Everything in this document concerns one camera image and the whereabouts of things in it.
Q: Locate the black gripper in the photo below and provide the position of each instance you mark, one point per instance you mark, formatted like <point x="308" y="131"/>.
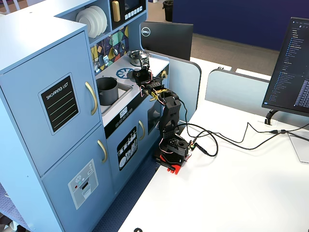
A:
<point x="139" y="74"/>

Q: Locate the silver pot with lid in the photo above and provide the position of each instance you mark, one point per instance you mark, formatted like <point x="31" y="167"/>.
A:
<point x="137" y="54"/>

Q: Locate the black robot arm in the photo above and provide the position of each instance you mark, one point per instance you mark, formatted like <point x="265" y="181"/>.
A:
<point x="171" y="113"/>

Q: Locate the shiny steel pot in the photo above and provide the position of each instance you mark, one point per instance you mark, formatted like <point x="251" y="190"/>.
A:
<point x="135" y="62"/>

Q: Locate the toy kitchen sink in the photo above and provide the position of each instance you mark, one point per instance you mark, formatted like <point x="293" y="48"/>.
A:
<point x="124" y="90"/>

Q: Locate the black Dell monitor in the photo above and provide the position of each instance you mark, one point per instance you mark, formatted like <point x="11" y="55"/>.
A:
<point x="169" y="38"/>

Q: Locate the blue-gray desk partition panel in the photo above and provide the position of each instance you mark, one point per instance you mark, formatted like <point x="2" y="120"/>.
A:
<point x="231" y="91"/>
<point x="183" y="84"/>

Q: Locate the colourful geometric backsplash panel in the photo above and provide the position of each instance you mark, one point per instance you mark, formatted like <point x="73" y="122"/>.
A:
<point x="113" y="41"/>

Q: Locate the dark gray pot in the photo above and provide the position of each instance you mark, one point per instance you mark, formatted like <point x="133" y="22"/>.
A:
<point x="108" y="94"/>

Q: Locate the black trash bin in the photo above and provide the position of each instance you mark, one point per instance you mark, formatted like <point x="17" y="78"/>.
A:
<point x="168" y="12"/>

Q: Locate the white plate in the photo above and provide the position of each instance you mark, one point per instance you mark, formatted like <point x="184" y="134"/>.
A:
<point x="104" y="20"/>
<point x="83" y="21"/>
<point x="97" y="24"/>

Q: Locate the toy microwave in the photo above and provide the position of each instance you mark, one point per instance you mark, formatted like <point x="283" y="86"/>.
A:
<point x="131" y="4"/>

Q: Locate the black shopping list sticker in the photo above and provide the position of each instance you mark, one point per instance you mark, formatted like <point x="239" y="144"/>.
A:
<point x="59" y="104"/>

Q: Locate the red table clamp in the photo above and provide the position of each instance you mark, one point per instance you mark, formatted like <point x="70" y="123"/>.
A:
<point x="175" y="169"/>

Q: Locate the blue dishwasher door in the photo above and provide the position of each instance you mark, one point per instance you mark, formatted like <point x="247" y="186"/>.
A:
<point x="113" y="174"/>

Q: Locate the blue fridge door ice dispenser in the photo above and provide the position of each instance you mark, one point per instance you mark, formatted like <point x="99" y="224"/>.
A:
<point x="72" y="157"/>

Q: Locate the blue fridge door shopping list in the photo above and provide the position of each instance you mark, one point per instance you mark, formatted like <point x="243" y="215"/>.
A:
<point x="29" y="101"/>

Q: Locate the blue toy kitchen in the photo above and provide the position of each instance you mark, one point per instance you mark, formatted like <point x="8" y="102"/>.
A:
<point x="24" y="36"/>

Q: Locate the gray ice dispenser sticker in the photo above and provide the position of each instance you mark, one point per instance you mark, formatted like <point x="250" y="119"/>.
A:
<point x="83" y="186"/>

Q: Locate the monitor showing code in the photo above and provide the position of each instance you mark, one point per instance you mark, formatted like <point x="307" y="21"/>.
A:
<point x="289" y="72"/>

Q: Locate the clear plastic sheet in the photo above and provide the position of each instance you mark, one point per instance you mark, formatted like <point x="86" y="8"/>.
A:
<point x="299" y="149"/>

